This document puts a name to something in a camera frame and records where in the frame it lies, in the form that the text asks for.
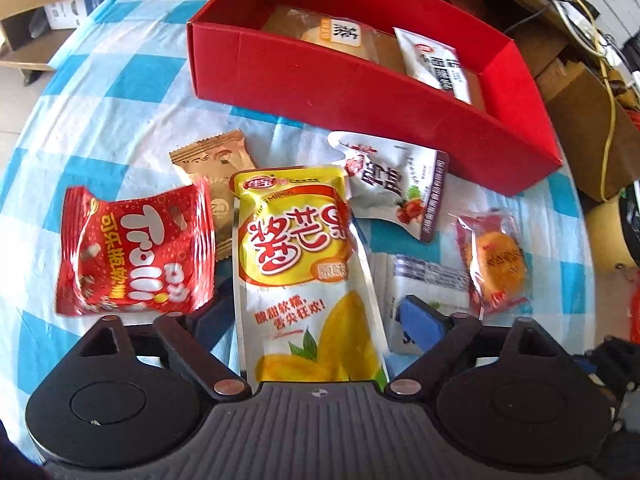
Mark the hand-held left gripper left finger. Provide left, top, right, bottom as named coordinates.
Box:
left=80, top=280, right=252, bottom=404

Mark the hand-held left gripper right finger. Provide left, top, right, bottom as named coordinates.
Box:
left=383, top=295, right=567, bottom=403

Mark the blue and white snack packet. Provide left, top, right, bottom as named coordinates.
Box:
left=372, top=252, right=473, bottom=357

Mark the orange cake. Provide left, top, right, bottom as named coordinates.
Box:
left=452, top=208, right=533, bottom=321

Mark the yellow mango snack pouch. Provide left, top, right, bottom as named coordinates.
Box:
left=229, top=166, right=391, bottom=393

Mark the red gummy candy packet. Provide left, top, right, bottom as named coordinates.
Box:
left=55, top=177, right=218, bottom=317

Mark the white and purple snack packet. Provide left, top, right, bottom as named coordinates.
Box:
left=327, top=131, right=450, bottom=245

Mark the gold candy wrapper packet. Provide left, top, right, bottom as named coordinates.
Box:
left=169, top=130, right=258, bottom=263

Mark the red cardboard box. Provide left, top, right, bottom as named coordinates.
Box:
left=186, top=0, right=565, bottom=197

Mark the white noodle snack packet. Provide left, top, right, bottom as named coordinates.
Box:
left=392, top=26, right=473, bottom=105

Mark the brown cardboard box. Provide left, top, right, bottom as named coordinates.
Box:
left=535, top=57, right=640, bottom=201

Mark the clear pastry packet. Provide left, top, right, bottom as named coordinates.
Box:
left=262, top=4, right=406, bottom=68

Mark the yellow cable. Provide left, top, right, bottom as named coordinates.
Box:
left=565, top=0, right=623, bottom=203

